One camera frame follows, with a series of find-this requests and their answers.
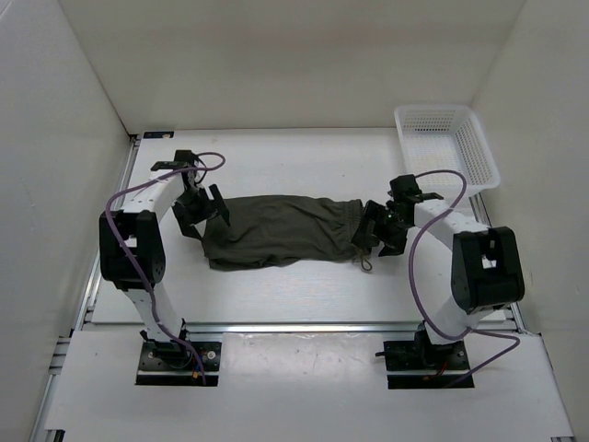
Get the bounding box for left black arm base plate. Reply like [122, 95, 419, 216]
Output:
[135, 341, 222, 387]

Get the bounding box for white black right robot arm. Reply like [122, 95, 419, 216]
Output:
[352, 175, 525, 368]

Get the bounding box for olive green shorts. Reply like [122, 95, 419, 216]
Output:
[202, 195, 364, 271]

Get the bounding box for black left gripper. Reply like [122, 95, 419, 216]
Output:
[171, 184, 228, 240]

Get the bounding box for aluminium left side rail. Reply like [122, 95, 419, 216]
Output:
[19, 131, 136, 441]

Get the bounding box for aluminium right side rail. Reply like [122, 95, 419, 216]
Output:
[471, 192, 525, 335]

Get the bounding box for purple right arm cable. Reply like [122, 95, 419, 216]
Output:
[408, 170, 522, 384]

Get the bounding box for dark corner label sticker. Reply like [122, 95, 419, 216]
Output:
[143, 131, 175, 139]

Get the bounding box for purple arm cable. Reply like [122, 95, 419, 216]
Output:
[408, 170, 522, 384]
[104, 152, 226, 377]

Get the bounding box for white perforated plastic basket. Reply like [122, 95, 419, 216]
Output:
[394, 104, 501, 198]

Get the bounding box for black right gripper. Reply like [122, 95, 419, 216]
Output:
[352, 200, 412, 257]

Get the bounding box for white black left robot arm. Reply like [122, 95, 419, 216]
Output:
[98, 150, 229, 375]

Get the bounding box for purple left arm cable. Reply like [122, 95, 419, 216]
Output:
[104, 152, 226, 377]

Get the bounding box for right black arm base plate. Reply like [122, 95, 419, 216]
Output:
[375, 340, 475, 390]

